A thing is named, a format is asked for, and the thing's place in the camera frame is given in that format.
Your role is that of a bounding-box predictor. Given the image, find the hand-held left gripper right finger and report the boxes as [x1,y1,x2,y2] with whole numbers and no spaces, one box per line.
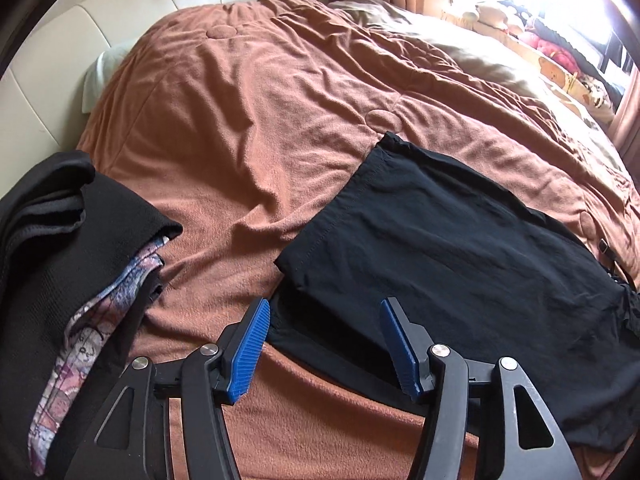
[379,297,583,480]

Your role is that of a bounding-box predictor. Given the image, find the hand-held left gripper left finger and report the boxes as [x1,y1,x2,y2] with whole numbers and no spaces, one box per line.
[75,297,273,480]

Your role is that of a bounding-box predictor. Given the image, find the black pants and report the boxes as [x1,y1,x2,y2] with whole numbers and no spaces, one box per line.
[274,131,640,453]

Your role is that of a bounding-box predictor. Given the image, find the purple patterned garment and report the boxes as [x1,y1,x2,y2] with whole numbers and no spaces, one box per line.
[29,235,166,476]

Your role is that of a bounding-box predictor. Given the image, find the brown blanket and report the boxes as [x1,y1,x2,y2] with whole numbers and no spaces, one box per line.
[75,0,640,480]

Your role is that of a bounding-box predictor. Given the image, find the black folded garment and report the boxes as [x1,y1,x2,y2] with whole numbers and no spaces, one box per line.
[0,150,183,480]

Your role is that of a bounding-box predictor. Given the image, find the beige duvet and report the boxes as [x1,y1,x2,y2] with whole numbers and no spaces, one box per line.
[327,0,618,161]

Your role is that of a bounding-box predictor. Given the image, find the pale green pillow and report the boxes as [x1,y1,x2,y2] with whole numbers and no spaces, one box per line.
[82,42,133,116]

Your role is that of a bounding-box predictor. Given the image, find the row of plush toys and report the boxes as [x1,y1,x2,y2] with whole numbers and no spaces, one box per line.
[447,0,626,111]

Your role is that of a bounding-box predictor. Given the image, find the cream padded headboard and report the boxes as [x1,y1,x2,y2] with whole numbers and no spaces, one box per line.
[0,0,328,201]

